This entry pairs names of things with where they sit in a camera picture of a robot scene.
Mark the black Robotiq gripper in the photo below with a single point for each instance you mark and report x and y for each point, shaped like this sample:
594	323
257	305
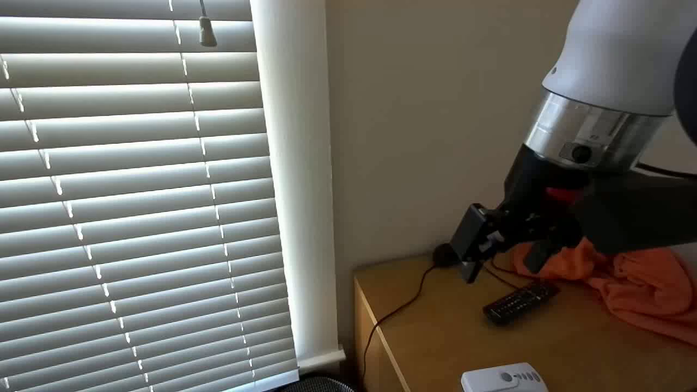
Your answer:
535	204

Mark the black TV remote control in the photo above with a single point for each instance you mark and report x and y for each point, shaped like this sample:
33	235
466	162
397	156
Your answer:
518	300

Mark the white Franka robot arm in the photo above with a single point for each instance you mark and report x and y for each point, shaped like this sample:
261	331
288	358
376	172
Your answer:
624	51

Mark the small black round puck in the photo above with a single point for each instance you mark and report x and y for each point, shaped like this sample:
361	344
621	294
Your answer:
444	255

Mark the light wooden dresser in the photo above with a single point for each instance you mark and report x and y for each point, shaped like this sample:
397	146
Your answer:
436	341

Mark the white box device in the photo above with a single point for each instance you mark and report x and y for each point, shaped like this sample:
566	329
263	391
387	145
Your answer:
503	377

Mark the orange crumpled cloth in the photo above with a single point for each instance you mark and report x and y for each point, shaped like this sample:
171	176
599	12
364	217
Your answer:
645	290

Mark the black round bin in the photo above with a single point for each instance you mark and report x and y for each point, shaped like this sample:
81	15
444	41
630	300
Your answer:
315	383

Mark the white horizontal window blinds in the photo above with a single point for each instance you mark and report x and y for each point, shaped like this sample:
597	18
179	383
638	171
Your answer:
130	204

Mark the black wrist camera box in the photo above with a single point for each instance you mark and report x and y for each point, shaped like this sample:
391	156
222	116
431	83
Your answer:
477	233

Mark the white window frame trim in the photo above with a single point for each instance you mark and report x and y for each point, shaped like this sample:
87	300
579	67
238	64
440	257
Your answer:
297	182

